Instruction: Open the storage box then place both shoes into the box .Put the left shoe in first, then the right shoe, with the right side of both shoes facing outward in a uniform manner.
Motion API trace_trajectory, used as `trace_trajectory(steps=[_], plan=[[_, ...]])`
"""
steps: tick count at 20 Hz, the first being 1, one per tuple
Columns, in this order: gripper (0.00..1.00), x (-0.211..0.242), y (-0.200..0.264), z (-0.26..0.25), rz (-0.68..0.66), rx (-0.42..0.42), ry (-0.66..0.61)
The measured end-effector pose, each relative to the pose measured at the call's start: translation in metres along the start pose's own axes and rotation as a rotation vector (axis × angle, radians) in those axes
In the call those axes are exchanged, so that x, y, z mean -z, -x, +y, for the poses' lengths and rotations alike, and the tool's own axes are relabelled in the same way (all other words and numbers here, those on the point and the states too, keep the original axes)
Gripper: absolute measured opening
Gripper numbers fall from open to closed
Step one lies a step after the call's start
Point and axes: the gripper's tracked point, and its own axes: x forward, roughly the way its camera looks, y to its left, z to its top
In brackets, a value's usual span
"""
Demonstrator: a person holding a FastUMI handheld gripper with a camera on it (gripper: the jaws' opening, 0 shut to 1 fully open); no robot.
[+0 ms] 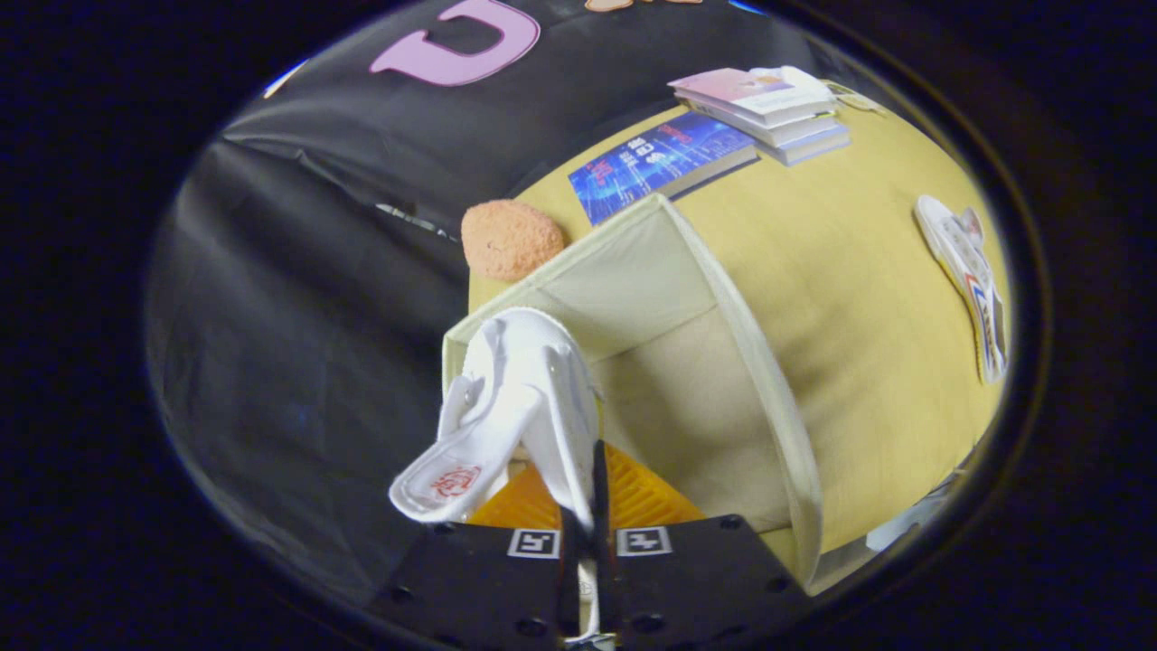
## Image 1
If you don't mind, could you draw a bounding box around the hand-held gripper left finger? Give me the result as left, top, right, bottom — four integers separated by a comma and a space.
366, 466, 588, 651

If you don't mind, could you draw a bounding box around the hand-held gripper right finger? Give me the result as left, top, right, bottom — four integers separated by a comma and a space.
592, 440, 814, 651

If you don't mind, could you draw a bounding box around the beige fabric storage box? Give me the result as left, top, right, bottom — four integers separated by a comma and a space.
441, 193, 825, 598

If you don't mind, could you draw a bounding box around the white canvas shoe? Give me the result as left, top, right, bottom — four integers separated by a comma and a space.
389, 307, 605, 647
913, 194, 1007, 387

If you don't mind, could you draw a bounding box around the black backdrop cloth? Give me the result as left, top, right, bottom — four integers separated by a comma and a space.
145, 0, 814, 607

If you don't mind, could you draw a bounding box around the orange fuzzy ball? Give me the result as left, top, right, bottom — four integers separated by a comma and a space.
461, 199, 568, 281

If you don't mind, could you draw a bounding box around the grey blue cover book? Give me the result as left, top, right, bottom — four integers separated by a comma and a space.
759, 122, 852, 167

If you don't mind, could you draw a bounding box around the white cover book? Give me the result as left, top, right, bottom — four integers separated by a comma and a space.
696, 99, 846, 148

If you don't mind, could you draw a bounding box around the pink cover book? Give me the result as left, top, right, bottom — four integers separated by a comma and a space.
669, 67, 837, 127

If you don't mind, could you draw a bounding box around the white fluffy toy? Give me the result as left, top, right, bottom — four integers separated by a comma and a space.
750, 65, 819, 91

